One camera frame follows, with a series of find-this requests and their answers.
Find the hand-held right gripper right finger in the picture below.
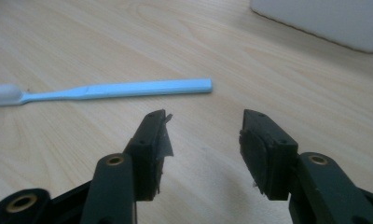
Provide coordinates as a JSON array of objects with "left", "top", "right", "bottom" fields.
[{"left": 239, "top": 108, "right": 373, "bottom": 224}]

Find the light blue toothbrush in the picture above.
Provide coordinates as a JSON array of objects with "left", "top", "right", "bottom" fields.
[{"left": 0, "top": 77, "right": 214, "bottom": 107}]

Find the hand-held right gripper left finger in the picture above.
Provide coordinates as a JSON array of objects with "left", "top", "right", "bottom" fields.
[{"left": 79, "top": 108, "right": 174, "bottom": 224}]

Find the white box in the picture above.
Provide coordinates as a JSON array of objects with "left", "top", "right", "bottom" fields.
[{"left": 249, "top": 0, "right": 373, "bottom": 54}]

